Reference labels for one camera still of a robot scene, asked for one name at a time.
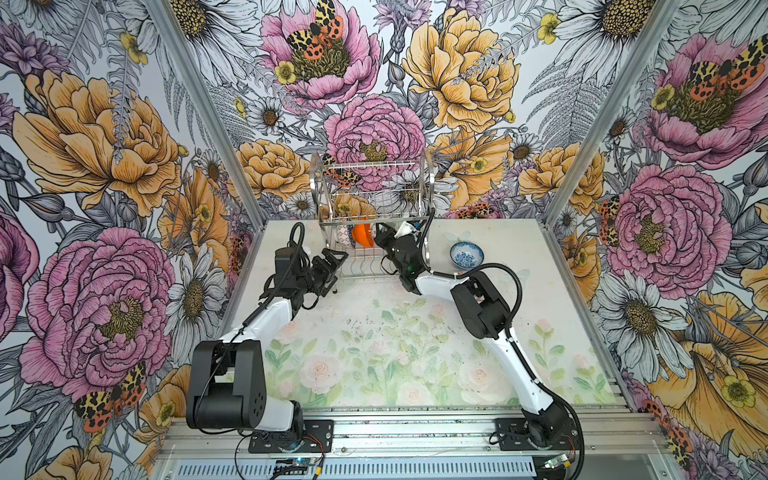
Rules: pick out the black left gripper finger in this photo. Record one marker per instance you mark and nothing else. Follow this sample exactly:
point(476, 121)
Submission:
point(333, 256)
point(329, 272)

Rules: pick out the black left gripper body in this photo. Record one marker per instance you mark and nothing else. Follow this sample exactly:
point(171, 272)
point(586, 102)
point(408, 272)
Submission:
point(314, 277)

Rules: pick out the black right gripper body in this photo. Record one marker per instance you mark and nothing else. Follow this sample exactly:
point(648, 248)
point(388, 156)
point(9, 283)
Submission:
point(391, 246)

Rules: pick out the plain orange bowl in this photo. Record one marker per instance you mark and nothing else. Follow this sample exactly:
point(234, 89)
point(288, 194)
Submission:
point(364, 235)

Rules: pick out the blue floral white bowl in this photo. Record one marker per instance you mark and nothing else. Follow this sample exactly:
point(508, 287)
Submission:
point(466, 255)

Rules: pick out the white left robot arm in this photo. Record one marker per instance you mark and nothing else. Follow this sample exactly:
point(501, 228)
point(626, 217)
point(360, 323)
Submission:
point(228, 388)

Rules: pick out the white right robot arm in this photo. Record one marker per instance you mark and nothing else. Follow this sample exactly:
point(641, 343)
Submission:
point(487, 297)

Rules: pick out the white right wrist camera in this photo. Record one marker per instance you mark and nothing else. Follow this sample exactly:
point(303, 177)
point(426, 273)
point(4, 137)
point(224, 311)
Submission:
point(406, 228)

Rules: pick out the chrome wire dish rack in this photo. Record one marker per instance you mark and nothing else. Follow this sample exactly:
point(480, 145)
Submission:
point(369, 192)

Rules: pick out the aluminium right corner post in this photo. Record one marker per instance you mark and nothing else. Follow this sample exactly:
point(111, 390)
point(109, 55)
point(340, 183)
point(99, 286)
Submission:
point(650, 36)

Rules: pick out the aluminium corner post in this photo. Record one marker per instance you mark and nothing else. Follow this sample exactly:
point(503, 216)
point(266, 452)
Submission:
point(650, 36)
point(172, 36)

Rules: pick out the aluminium left corner post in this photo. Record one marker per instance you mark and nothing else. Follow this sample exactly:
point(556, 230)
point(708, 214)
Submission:
point(172, 36)

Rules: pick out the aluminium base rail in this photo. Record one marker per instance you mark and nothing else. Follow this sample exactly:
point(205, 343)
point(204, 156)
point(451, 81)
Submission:
point(612, 443)

